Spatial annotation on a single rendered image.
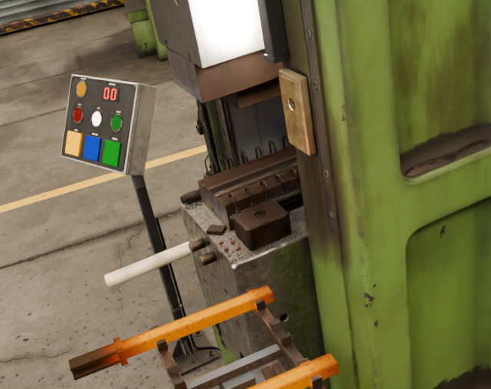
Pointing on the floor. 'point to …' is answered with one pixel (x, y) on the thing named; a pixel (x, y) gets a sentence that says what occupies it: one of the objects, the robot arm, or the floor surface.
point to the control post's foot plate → (190, 364)
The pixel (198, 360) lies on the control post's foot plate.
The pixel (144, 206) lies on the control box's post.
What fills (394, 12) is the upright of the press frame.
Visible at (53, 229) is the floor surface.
